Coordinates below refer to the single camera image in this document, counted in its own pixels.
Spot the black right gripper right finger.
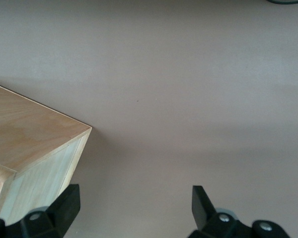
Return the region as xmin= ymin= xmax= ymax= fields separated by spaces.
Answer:
xmin=187 ymin=185 xmax=290 ymax=238

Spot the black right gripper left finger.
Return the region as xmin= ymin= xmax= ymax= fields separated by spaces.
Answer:
xmin=0 ymin=183 xmax=81 ymax=238

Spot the oak wooden drawer cabinet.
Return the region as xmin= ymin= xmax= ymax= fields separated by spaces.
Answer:
xmin=0 ymin=81 xmax=93 ymax=221

